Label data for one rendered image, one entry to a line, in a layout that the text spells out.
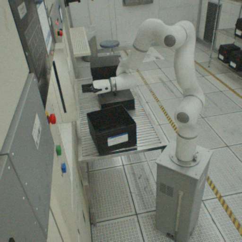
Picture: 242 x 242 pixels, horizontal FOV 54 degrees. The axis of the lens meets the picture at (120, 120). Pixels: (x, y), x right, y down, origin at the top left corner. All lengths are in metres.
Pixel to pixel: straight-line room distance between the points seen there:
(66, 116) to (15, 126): 1.22
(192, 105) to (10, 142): 0.96
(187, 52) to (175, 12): 4.87
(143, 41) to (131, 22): 4.55
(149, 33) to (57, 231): 0.95
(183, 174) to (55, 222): 0.82
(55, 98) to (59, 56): 0.29
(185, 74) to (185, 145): 0.43
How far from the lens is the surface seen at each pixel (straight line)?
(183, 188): 1.56
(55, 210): 0.88
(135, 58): 1.31
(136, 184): 2.38
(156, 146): 1.61
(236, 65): 4.33
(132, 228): 2.11
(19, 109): 0.56
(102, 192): 2.35
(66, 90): 1.62
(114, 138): 1.52
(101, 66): 2.23
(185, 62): 1.21
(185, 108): 1.23
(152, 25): 1.22
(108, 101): 1.94
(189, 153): 1.47
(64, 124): 1.74
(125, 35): 5.84
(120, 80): 1.42
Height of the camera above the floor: 1.82
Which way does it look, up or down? 34 degrees down
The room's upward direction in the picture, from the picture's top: 5 degrees counter-clockwise
